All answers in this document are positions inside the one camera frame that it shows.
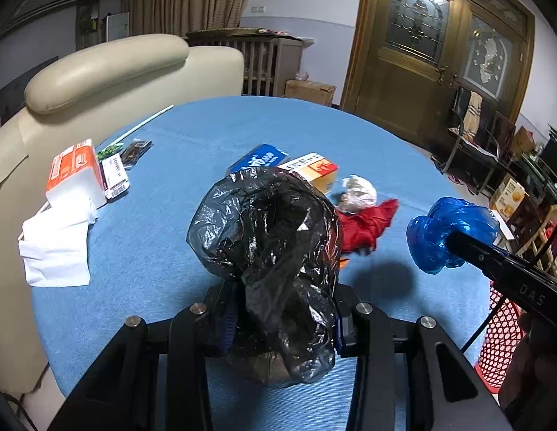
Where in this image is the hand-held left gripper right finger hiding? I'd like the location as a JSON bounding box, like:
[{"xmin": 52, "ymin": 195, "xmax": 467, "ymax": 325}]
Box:
[{"xmin": 332, "ymin": 285, "xmax": 513, "ymax": 431}]

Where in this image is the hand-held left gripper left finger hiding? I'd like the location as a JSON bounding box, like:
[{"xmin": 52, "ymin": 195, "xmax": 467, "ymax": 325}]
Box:
[{"xmin": 50, "ymin": 282, "xmax": 243, "ymax": 431}]

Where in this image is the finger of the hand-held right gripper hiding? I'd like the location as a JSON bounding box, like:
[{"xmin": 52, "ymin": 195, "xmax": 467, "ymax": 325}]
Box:
[{"xmin": 446, "ymin": 231, "xmax": 527, "ymax": 280}]

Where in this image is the blue plastic bag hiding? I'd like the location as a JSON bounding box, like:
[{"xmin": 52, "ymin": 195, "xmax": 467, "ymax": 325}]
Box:
[{"xmin": 406, "ymin": 196, "xmax": 502, "ymax": 275}]

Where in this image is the red mesh basket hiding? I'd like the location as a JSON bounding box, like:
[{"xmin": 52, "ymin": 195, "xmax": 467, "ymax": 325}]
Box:
[{"xmin": 472, "ymin": 281, "xmax": 530, "ymax": 396}]

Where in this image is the black plastic bag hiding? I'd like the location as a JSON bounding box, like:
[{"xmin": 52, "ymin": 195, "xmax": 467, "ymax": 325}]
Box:
[{"xmin": 186, "ymin": 167, "xmax": 343, "ymax": 389}]

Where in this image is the red cloth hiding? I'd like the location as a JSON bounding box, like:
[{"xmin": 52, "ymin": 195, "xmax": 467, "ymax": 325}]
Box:
[{"xmin": 334, "ymin": 198, "xmax": 399, "ymax": 254}]

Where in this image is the white plastic bag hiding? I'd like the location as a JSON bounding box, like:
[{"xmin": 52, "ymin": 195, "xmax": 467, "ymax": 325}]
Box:
[{"xmin": 334, "ymin": 176, "xmax": 378, "ymax": 213}]

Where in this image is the orange and white carton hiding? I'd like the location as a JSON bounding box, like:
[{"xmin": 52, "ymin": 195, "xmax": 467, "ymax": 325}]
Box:
[{"xmin": 278, "ymin": 153, "xmax": 340, "ymax": 196}]

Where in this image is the blue cardboard box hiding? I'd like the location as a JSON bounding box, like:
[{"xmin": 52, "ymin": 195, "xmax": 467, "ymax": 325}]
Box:
[{"xmin": 225, "ymin": 144, "xmax": 291, "ymax": 176}]

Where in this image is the person's right hand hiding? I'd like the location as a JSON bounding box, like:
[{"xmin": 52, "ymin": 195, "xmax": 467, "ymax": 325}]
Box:
[{"xmin": 497, "ymin": 312, "xmax": 557, "ymax": 419}]

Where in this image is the yellow cardboard box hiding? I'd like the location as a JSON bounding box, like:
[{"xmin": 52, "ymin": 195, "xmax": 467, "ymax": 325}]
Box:
[{"xmin": 489, "ymin": 175, "xmax": 529, "ymax": 217}]

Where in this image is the black monitor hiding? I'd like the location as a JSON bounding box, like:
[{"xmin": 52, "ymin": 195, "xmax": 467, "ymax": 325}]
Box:
[{"xmin": 539, "ymin": 135, "xmax": 557, "ymax": 182}]

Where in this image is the white label snack packet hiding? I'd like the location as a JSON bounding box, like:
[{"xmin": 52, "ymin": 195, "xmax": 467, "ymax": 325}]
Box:
[{"xmin": 99, "ymin": 153, "xmax": 130, "ymax": 199}]

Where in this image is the white tissue sheet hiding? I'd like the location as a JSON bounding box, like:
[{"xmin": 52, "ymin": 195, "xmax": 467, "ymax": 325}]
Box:
[{"xmin": 18, "ymin": 200, "xmax": 99, "ymax": 287}]

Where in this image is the dark snack packet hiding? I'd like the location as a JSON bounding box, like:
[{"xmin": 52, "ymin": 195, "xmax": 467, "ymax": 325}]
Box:
[{"xmin": 121, "ymin": 139, "xmax": 154, "ymax": 170}]

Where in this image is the wooden double door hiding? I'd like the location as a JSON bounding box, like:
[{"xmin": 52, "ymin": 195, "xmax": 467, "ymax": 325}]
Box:
[{"xmin": 340, "ymin": 0, "xmax": 536, "ymax": 153}]

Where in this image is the green snack packet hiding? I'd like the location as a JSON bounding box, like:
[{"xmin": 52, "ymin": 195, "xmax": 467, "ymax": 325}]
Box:
[{"xmin": 97, "ymin": 141, "xmax": 125, "ymax": 162}]

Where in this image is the orange tissue pack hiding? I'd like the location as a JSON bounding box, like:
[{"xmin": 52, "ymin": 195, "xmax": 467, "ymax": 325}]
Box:
[{"xmin": 45, "ymin": 138, "xmax": 108, "ymax": 209}]

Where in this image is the white thin stick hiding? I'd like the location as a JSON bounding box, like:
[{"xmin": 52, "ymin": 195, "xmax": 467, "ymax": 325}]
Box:
[{"xmin": 99, "ymin": 105, "xmax": 174, "ymax": 150}]

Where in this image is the brown cardboard box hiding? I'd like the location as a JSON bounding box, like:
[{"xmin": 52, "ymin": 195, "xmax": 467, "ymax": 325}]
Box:
[{"xmin": 284, "ymin": 79, "xmax": 337, "ymax": 107}]

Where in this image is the wooden slatted cabinet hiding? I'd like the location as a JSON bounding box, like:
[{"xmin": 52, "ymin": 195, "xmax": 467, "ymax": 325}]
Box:
[{"xmin": 186, "ymin": 29, "xmax": 316, "ymax": 97}]

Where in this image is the beige leather armchair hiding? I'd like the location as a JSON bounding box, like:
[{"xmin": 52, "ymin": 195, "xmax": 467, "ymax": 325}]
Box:
[{"xmin": 0, "ymin": 33, "xmax": 244, "ymax": 414}]

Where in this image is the white standing appliance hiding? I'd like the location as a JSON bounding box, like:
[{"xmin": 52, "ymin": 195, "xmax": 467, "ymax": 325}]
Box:
[{"xmin": 101, "ymin": 11, "xmax": 130, "ymax": 44}]

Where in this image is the metal frame chair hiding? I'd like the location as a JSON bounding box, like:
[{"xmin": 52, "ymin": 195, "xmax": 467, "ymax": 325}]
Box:
[{"xmin": 433, "ymin": 85, "xmax": 518, "ymax": 195}]

